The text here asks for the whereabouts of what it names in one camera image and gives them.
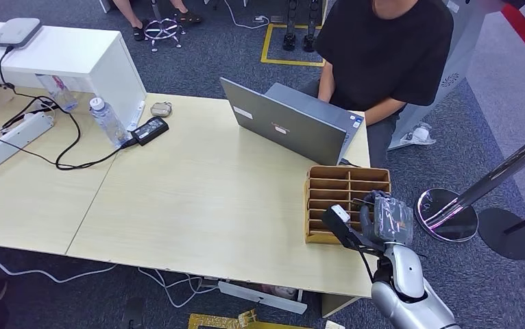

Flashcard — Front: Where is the crumpled white bag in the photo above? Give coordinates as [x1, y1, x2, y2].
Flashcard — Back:
[400, 122, 437, 148]

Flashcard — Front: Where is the white cable with plug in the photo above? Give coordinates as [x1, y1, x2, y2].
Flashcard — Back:
[222, 0, 271, 31]

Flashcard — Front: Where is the yellow cardboard piece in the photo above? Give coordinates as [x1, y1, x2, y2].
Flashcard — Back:
[188, 309, 314, 329]

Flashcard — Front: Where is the yellow floor tape square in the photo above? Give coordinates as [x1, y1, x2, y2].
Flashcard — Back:
[260, 23, 328, 69]

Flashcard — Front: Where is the white power strip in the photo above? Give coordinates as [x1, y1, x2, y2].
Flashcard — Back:
[0, 112, 56, 173]

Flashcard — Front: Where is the black stanchion base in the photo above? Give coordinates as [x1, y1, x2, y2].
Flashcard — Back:
[477, 208, 525, 261]

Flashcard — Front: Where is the white floor cable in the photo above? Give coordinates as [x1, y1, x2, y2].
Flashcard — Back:
[0, 255, 119, 285]

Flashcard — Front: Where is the grey router box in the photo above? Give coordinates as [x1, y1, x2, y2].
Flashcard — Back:
[0, 18, 43, 50]

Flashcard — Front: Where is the desk leg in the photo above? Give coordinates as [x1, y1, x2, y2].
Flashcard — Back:
[321, 293, 362, 319]

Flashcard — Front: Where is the grey laptop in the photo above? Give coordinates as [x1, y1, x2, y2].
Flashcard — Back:
[220, 77, 365, 167]

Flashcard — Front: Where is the chrome stanchion base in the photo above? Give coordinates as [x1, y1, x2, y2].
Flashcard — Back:
[414, 188, 479, 243]

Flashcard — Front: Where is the clear bottle white cap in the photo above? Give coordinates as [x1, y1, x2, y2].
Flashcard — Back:
[89, 97, 130, 150]

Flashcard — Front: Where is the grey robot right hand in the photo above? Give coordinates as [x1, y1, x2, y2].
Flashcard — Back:
[358, 190, 415, 247]

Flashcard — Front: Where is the tangled white cable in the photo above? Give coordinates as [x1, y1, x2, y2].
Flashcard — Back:
[137, 266, 221, 310]

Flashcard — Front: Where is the black power cable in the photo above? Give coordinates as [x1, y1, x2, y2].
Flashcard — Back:
[0, 45, 139, 172]

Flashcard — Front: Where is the white panel under desk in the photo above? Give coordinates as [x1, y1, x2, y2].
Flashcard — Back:
[217, 280, 308, 316]

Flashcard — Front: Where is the black robot leg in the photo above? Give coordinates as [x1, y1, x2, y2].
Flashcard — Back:
[282, 0, 298, 53]
[302, 0, 322, 54]

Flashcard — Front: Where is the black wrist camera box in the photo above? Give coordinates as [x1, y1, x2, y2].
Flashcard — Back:
[320, 204, 384, 256]

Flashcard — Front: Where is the person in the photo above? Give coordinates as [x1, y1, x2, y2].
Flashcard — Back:
[298, 0, 455, 169]
[110, 0, 203, 42]

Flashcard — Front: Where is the light grey panel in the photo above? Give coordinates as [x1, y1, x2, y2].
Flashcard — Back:
[388, 0, 505, 151]

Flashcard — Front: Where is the clear bottle red label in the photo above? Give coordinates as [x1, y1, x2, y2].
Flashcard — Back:
[35, 75, 79, 114]

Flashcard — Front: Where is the chrome stool base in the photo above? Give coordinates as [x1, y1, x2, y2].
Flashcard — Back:
[143, 0, 186, 53]

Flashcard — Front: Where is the black power adapter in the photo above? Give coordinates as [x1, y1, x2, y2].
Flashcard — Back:
[131, 117, 170, 147]

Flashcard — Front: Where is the white desk shelf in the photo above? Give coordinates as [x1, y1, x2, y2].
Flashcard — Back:
[0, 20, 148, 132]

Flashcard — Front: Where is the wooden card organizer box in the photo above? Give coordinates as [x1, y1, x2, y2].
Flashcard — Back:
[304, 165, 393, 246]

